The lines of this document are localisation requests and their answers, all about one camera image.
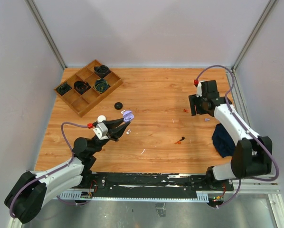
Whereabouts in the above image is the black green rolled item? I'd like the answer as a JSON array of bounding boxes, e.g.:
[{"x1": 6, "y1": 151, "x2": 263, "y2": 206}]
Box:
[{"x1": 56, "y1": 82, "x2": 72, "y2": 96}]

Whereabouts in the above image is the black charging case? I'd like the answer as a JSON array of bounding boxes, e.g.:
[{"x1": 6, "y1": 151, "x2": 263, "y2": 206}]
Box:
[{"x1": 114, "y1": 102, "x2": 123, "y2": 110}]

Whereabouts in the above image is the dark blue cloth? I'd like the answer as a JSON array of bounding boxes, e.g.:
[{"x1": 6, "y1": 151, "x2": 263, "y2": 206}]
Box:
[{"x1": 212, "y1": 123, "x2": 236, "y2": 158}]

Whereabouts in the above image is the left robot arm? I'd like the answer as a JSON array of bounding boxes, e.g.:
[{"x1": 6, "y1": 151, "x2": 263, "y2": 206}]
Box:
[{"x1": 4, "y1": 118, "x2": 131, "y2": 224}]

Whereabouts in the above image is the black red rolled item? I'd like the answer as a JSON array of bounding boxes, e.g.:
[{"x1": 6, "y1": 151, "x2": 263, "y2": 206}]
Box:
[{"x1": 74, "y1": 81, "x2": 91, "y2": 95}]

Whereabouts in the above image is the black yellow rolled item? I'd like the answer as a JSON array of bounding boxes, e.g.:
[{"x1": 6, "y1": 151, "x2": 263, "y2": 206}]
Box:
[{"x1": 94, "y1": 78, "x2": 110, "y2": 94}]

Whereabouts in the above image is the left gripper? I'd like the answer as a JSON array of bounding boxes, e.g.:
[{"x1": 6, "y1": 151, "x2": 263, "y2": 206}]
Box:
[{"x1": 90, "y1": 117, "x2": 131, "y2": 155}]

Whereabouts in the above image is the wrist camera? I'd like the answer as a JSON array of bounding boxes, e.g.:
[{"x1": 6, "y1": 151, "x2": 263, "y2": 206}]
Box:
[
  {"x1": 93, "y1": 123, "x2": 109, "y2": 140},
  {"x1": 196, "y1": 82, "x2": 202, "y2": 97}
]

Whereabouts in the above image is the black rolled item top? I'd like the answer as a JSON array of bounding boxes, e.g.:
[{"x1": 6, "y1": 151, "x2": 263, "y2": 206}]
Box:
[{"x1": 94, "y1": 65, "x2": 111, "y2": 78}]

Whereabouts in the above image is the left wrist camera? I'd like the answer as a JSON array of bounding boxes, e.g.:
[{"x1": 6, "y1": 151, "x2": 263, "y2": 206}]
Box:
[{"x1": 93, "y1": 123, "x2": 109, "y2": 140}]

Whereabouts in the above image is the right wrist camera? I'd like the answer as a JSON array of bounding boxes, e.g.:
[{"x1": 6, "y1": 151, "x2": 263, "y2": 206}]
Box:
[{"x1": 196, "y1": 82, "x2": 202, "y2": 97}]

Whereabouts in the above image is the white charging case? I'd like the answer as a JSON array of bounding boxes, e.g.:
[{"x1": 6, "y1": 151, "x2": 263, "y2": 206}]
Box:
[{"x1": 97, "y1": 115, "x2": 106, "y2": 123}]

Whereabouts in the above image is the wooden compartment tray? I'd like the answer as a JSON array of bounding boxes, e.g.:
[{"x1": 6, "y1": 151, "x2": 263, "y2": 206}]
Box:
[{"x1": 54, "y1": 59, "x2": 123, "y2": 117}]

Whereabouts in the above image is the purple earbud charging case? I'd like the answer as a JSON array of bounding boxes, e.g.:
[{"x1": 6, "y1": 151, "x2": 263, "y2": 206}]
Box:
[{"x1": 123, "y1": 110, "x2": 134, "y2": 123}]

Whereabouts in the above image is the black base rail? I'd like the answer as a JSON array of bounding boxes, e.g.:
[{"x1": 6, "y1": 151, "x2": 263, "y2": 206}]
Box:
[{"x1": 63, "y1": 171, "x2": 235, "y2": 199}]

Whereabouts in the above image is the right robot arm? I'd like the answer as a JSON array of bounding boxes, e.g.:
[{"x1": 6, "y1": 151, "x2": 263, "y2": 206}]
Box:
[{"x1": 189, "y1": 79, "x2": 273, "y2": 190}]

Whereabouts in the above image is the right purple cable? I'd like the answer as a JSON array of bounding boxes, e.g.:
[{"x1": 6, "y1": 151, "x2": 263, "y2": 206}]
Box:
[{"x1": 193, "y1": 65, "x2": 280, "y2": 209}]

